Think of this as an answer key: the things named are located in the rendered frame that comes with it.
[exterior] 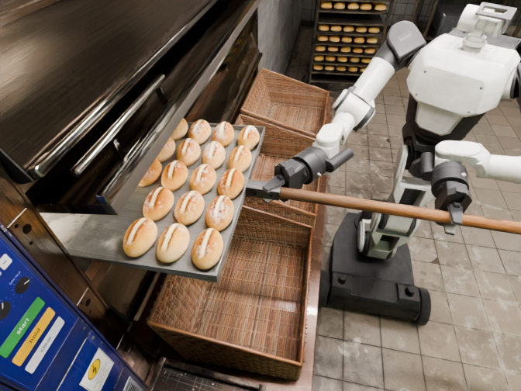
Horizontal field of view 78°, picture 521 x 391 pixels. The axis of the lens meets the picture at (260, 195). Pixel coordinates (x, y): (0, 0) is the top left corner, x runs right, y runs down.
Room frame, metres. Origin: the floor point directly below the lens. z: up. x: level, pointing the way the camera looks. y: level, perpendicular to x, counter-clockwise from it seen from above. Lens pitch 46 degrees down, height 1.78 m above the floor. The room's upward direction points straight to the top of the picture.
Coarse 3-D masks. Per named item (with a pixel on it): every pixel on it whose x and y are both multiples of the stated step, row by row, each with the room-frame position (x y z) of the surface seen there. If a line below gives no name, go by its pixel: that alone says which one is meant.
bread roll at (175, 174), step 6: (174, 162) 0.66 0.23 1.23; (180, 162) 0.67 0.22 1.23; (168, 168) 0.64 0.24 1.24; (174, 168) 0.64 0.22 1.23; (180, 168) 0.65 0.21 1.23; (186, 168) 0.67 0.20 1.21; (162, 174) 0.63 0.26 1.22; (168, 174) 0.62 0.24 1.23; (174, 174) 0.62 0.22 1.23; (180, 174) 0.63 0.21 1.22; (186, 174) 0.65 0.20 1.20; (162, 180) 0.61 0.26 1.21; (168, 180) 0.61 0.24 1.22; (174, 180) 0.61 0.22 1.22; (180, 180) 0.62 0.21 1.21; (168, 186) 0.60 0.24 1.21; (174, 186) 0.60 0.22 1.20; (180, 186) 0.61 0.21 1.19
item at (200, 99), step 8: (248, 24) 1.94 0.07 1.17; (240, 32) 1.80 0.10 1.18; (240, 40) 1.75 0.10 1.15; (232, 48) 1.58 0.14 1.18; (224, 56) 1.49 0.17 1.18; (232, 56) 1.57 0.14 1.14; (224, 64) 1.44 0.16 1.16; (216, 72) 1.33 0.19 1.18; (216, 80) 1.32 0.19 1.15; (208, 88) 1.21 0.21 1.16; (200, 96) 1.12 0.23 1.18; (192, 104) 1.06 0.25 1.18; (200, 104) 1.11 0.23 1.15; (192, 112) 1.02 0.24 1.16; (72, 256) 0.40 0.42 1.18; (80, 264) 0.38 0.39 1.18; (88, 264) 0.38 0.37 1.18; (96, 264) 0.39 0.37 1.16; (88, 272) 0.37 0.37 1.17; (96, 272) 0.38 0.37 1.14
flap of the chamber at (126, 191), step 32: (224, 0) 1.55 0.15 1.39; (256, 0) 1.44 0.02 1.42; (192, 32) 1.17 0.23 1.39; (160, 64) 0.91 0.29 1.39; (192, 64) 0.87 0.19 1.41; (128, 96) 0.73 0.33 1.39; (192, 96) 0.70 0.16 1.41; (96, 128) 0.59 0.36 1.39; (128, 128) 0.57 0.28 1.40; (64, 160) 0.48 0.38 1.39; (96, 160) 0.47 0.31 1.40; (32, 192) 0.40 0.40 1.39; (64, 192) 0.38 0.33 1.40; (96, 192) 0.37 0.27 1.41; (128, 192) 0.38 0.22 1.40
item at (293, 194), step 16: (288, 192) 0.58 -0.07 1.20; (304, 192) 0.58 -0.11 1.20; (320, 192) 0.58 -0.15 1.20; (352, 208) 0.54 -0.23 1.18; (368, 208) 0.54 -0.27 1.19; (384, 208) 0.53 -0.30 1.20; (400, 208) 0.53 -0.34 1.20; (416, 208) 0.53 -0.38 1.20; (464, 224) 0.49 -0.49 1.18; (480, 224) 0.49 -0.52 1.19; (496, 224) 0.48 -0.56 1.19; (512, 224) 0.48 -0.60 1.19
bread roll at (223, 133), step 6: (216, 126) 0.84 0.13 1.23; (222, 126) 0.83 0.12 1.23; (228, 126) 0.84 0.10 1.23; (216, 132) 0.82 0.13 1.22; (222, 132) 0.81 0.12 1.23; (228, 132) 0.82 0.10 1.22; (216, 138) 0.80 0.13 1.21; (222, 138) 0.80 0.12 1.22; (228, 138) 0.81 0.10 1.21; (222, 144) 0.79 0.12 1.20; (228, 144) 0.80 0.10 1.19
